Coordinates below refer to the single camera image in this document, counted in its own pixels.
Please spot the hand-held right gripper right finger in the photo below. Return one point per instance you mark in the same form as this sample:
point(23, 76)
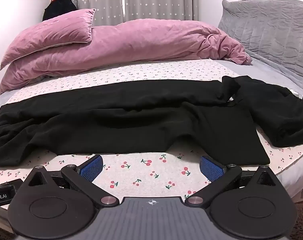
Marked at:
point(211, 168)

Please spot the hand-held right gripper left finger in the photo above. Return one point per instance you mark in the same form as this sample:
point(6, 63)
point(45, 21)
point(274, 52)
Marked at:
point(91, 168)

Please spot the black pants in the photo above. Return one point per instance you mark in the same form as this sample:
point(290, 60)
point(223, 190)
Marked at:
point(116, 117)

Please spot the cherry print sheet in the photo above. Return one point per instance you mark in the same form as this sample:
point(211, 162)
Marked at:
point(154, 170)

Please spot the black garment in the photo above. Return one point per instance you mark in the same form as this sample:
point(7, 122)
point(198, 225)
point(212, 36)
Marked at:
point(279, 115)

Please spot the dark shaggy rug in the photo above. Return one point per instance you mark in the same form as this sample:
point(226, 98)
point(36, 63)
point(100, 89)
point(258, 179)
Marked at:
point(302, 225)

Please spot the pink duvet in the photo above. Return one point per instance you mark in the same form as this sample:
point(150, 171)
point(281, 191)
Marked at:
point(146, 45)

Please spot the pink pillow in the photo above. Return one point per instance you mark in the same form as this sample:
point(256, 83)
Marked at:
point(54, 35)

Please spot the grey quilted headboard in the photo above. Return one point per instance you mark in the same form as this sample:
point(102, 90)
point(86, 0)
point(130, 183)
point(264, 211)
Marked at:
point(271, 25)

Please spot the black hanging clothes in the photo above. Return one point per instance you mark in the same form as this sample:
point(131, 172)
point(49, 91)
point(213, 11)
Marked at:
point(57, 7)

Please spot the grey star print curtain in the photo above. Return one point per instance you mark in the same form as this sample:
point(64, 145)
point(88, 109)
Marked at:
point(146, 0)

